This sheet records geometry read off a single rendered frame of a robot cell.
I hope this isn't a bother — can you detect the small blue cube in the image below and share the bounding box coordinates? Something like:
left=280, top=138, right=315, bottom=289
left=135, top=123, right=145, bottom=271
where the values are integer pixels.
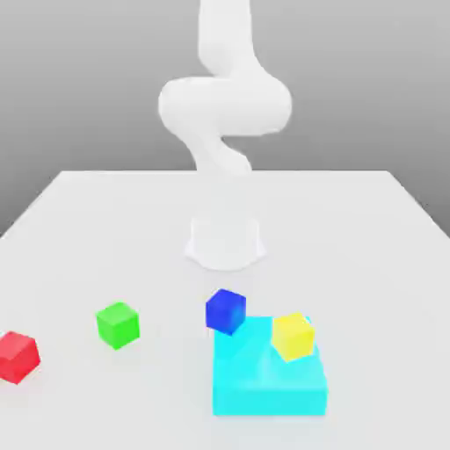
left=205, top=287, right=247, bottom=337

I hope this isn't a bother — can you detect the small yellow cube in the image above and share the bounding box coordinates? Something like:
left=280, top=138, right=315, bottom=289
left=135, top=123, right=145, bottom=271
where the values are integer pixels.
left=271, top=311, right=316, bottom=363

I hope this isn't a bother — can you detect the small green cube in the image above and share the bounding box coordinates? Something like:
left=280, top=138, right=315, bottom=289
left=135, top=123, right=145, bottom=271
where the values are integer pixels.
left=95, top=301, right=141, bottom=352

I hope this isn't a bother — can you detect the small red cube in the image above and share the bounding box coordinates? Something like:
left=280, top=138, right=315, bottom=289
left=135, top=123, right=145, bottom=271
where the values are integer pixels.
left=0, top=330, right=42, bottom=386

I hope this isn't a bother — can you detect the large cyan box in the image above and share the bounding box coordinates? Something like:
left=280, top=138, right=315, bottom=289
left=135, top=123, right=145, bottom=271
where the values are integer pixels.
left=211, top=315, right=329, bottom=417

